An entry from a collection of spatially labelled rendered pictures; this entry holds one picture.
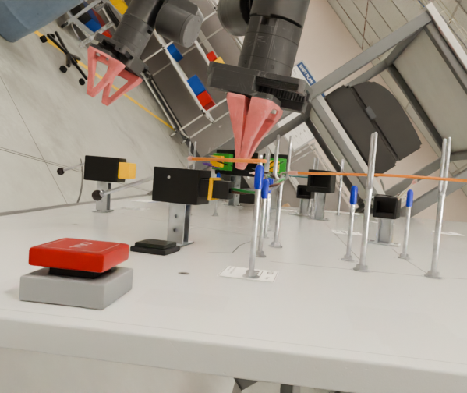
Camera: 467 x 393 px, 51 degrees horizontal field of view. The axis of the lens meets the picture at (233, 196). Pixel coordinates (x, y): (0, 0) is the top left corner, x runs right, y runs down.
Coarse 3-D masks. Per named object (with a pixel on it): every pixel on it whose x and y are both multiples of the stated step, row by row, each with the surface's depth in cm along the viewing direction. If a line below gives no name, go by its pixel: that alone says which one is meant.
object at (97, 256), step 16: (64, 240) 34; (80, 240) 35; (96, 240) 35; (32, 256) 31; (48, 256) 31; (64, 256) 31; (80, 256) 31; (96, 256) 30; (112, 256) 32; (128, 256) 35; (64, 272) 32; (80, 272) 32; (96, 272) 32
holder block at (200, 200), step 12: (156, 168) 57; (168, 168) 56; (180, 168) 56; (156, 180) 57; (168, 180) 56; (180, 180) 56; (192, 180) 55; (156, 192) 57; (168, 192) 56; (180, 192) 56; (192, 192) 55; (192, 204) 55
